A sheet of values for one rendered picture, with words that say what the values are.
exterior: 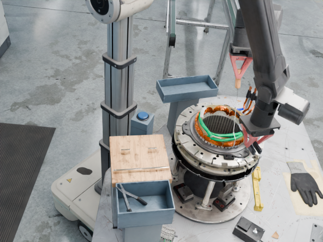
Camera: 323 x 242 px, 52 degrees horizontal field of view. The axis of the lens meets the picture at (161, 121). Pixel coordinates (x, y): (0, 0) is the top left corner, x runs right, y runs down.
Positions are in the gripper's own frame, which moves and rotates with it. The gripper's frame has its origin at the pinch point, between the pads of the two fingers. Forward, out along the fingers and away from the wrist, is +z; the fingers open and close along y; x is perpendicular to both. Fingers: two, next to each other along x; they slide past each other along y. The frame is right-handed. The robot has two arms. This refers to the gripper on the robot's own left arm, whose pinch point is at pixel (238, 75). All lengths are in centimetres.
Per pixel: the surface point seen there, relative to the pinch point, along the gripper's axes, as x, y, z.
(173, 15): 30, 166, -6
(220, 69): -13, 192, 40
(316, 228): -39, 7, 60
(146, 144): 28.2, -0.2, 26.2
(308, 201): -38, 17, 55
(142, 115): 32.2, 15.8, 21.8
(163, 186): 20.8, -12.2, 34.9
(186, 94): 15.7, 30.5, 16.8
